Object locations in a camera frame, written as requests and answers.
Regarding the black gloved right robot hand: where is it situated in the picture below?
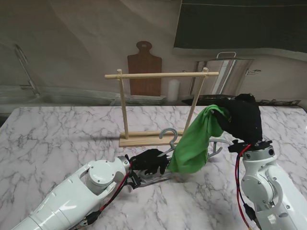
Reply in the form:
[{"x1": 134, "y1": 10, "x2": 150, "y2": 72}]
[{"x1": 215, "y1": 93, "x2": 262, "y2": 144}]

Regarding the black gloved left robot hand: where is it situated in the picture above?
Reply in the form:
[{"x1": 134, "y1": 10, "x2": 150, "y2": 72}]
[{"x1": 131, "y1": 149, "x2": 171, "y2": 176}]

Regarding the wooden rack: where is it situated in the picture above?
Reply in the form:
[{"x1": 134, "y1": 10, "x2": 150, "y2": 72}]
[{"x1": 104, "y1": 67, "x2": 219, "y2": 148}]

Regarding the grey clothes hanger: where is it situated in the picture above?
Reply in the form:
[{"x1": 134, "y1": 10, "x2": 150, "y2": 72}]
[{"x1": 139, "y1": 128, "x2": 230, "y2": 187}]

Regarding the green microfibre towel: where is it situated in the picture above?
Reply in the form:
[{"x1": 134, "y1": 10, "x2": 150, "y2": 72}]
[{"x1": 167, "y1": 104, "x2": 230, "y2": 173}]

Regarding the steel stockpot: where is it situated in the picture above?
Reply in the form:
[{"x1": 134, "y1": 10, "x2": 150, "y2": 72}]
[{"x1": 188, "y1": 51, "x2": 261, "y2": 98}]

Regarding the white candle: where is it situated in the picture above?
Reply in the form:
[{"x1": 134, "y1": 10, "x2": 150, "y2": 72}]
[{"x1": 167, "y1": 79, "x2": 180, "y2": 102}]

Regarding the brown wooden cutting board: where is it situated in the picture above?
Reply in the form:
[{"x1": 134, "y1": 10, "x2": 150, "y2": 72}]
[{"x1": 127, "y1": 41, "x2": 163, "y2": 97}]

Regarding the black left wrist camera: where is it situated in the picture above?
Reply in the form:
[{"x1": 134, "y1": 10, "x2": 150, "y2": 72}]
[{"x1": 127, "y1": 171, "x2": 141, "y2": 189}]

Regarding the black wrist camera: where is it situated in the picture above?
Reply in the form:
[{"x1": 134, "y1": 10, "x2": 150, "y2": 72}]
[
  {"x1": 227, "y1": 140, "x2": 251, "y2": 153},
  {"x1": 127, "y1": 171, "x2": 141, "y2": 189}
]

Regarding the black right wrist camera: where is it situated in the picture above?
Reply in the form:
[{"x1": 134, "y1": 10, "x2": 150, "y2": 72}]
[{"x1": 227, "y1": 140, "x2": 251, "y2": 153}]

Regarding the red black left arm cable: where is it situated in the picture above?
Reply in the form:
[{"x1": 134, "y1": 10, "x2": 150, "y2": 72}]
[{"x1": 81, "y1": 162, "x2": 135, "y2": 227}]

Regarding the red black arm cable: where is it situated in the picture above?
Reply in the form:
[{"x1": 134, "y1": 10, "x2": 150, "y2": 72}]
[
  {"x1": 81, "y1": 162, "x2": 135, "y2": 227},
  {"x1": 235, "y1": 143, "x2": 262, "y2": 230}
]

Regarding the red black right arm cable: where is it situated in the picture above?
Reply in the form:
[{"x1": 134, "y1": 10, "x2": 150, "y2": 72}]
[{"x1": 235, "y1": 143, "x2": 262, "y2": 230}]

